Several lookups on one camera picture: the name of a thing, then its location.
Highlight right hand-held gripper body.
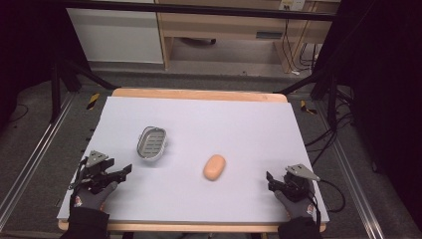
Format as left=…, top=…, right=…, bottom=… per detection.
left=274, top=163, right=321, bottom=203

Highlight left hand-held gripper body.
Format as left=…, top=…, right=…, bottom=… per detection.
left=79, top=149, right=117, bottom=195

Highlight person's right hand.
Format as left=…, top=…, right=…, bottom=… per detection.
left=273, top=190, right=317, bottom=221

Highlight person's left hand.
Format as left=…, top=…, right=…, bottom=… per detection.
left=70, top=180, right=119, bottom=212

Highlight metal soap dish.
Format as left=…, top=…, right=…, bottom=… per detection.
left=136, top=125, right=168, bottom=163

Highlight yellow black floor tape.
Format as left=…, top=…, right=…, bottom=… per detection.
left=86, top=92, right=101, bottom=112
left=300, top=100, right=318, bottom=116

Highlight black metal stand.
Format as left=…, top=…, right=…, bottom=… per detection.
left=273, top=64, right=354, bottom=127
left=49, top=58, right=117, bottom=124

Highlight wooden table with white top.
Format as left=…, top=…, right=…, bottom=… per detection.
left=57, top=87, right=330, bottom=233

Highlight white cabinet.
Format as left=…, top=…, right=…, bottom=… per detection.
left=66, top=7, right=165, bottom=65

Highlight black curtain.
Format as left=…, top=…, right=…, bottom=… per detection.
left=313, top=0, right=422, bottom=230
left=0, top=0, right=93, bottom=128

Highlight light wooden desk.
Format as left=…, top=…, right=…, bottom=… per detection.
left=154, top=0, right=336, bottom=73

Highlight white power strip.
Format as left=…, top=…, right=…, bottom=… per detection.
left=279, top=0, right=306, bottom=12

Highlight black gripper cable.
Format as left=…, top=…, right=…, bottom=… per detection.
left=68, top=158, right=88, bottom=191
left=311, top=178, right=346, bottom=214

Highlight black floor cables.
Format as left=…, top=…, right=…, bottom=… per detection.
left=304, top=111, right=355, bottom=167

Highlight metal floor rail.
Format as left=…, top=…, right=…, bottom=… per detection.
left=316, top=99, right=387, bottom=239
left=0, top=92, right=77, bottom=231

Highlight thin black floor cable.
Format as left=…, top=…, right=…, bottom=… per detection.
left=8, top=103, right=30, bottom=124

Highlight black cables under desk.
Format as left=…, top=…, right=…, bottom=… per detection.
left=282, top=19, right=320, bottom=75

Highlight black horizontal frame bar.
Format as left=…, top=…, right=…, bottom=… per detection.
left=62, top=0, right=336, bottom=22

